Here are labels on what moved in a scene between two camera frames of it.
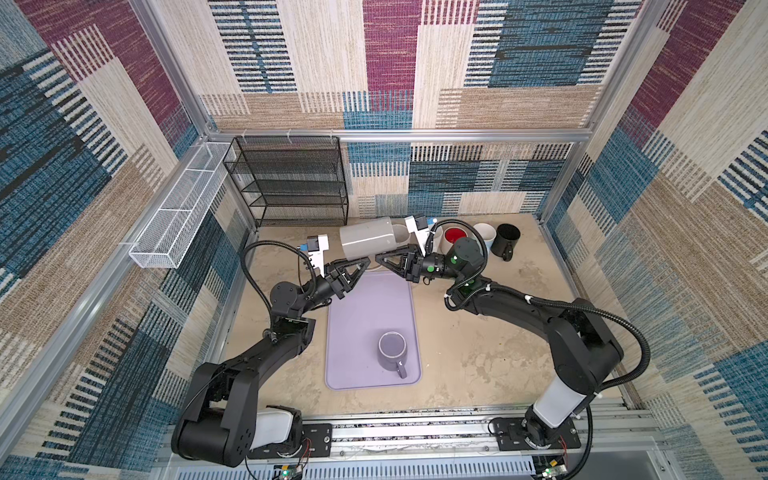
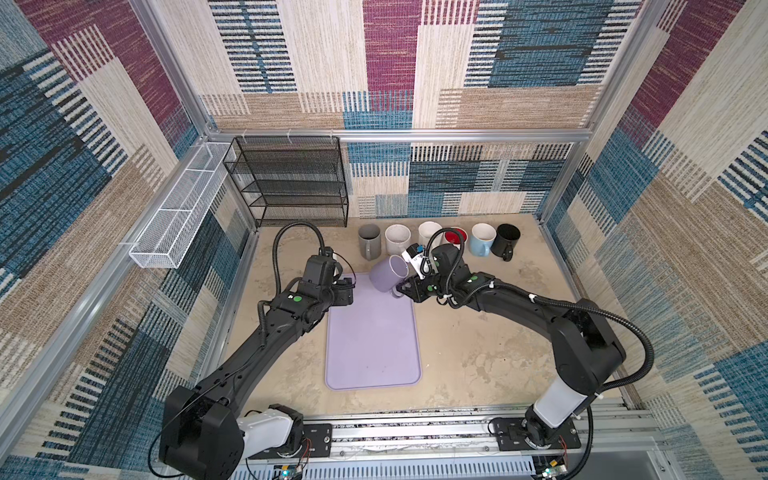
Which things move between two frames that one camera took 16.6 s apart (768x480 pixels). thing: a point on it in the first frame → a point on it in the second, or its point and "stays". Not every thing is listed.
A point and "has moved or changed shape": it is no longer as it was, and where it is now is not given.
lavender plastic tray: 375,303 stays
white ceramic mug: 454,233 stays
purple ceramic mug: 391,352 → 387,274
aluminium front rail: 623,444 stays
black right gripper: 413,262 → 416,286
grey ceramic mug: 371,238 has moved or changed shape
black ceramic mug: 506,238 stays
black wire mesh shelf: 291,181 stays
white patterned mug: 438,240 stays
